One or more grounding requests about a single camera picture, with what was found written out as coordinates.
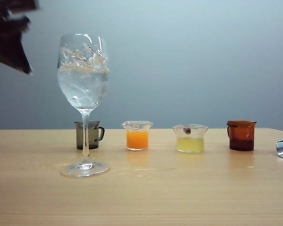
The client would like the glass beaker with orange juice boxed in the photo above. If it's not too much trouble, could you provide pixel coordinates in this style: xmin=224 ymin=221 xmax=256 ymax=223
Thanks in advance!
xmin=121 ymin=120 xmax=154 ymax=152

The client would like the amber glass measuring cup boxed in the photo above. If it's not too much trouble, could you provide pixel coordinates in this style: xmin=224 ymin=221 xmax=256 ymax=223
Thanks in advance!
xmin=226 ymin=120 xmax=258 ymax=152

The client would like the wine glass with ice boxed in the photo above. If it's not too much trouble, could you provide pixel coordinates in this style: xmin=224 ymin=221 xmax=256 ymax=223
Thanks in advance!
xmin=57 ymin=33 xmax=111 ymax=179

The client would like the smoky grey glass measuring cup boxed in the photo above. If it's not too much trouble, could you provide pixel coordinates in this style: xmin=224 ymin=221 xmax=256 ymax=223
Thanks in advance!
xmin=74 ymin=120 xmax=106 ymax=150

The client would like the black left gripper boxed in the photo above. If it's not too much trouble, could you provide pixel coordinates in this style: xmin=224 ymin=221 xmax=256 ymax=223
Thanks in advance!
xmin=0 ymin=0 xmax=40 ymax=75

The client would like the yellow juice beaker wooden handle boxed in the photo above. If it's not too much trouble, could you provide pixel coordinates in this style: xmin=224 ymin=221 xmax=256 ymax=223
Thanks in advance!
xmin=172 ymin=123 xmax=209 ymax=154

